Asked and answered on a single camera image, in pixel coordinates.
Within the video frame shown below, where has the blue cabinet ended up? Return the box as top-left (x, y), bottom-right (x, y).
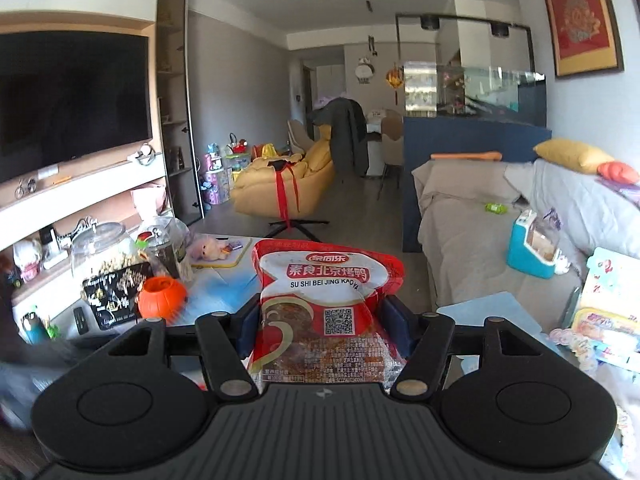
top-left (400, 117), bottom-right (551, 252)

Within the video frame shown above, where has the glass fish tank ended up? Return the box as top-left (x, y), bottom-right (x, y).
top-left (402, 62), bottom-right (547, 128)

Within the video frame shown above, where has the black plum snack box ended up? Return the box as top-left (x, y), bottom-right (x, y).
top-left (82, 262), bottom-right (153, 330)

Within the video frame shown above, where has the yellow armchair with red ribbon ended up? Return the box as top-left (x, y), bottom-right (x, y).
top-left (230, 126), bottom-right (335, 221)

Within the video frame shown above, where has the pink plush toy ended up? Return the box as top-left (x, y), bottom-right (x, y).
top-left (188, 236), bottom-right (232, 261)

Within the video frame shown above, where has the red roast duck snack bag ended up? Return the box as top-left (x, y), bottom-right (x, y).
top-left (248, 240), bottom-right (405, 388)

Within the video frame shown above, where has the blue toy case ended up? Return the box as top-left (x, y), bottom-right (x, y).
top-left (506, 208), bottom-right (570, 280)

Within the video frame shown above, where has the glass jar with lid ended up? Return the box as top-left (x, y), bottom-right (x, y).
top-left (72, 221), bottom-right (138, 286)

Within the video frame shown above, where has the black television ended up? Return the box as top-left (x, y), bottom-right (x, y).
top-left (0, 30), bottom-right (152, 181)

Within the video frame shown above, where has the dark coat on rack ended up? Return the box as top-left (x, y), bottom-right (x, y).
top-left (308, 98), bottom-right (369, 178)

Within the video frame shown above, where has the light blue book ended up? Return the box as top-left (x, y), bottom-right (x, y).
top-left (437, 292), bottom-right (542, 336)

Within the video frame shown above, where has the yellow cushion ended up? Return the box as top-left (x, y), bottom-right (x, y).
top-left (534, 138), bottom-right (615, 174)

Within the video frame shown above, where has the red framed wall picture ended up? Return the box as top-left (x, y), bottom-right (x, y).
top-left (544, 0), bottom-right (624, 78)

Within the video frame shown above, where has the teal water bottle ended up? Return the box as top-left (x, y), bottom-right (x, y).
top-left (21, 312), bottom-right (50, 344)

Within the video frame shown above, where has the orange pumpkin bucket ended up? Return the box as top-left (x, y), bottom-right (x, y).
top-left (138, 276), bottom-right (188, 322)

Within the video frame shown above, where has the beige grey sofa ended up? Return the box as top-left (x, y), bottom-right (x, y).
top-left (419, 159), bottom-right (639, 332)

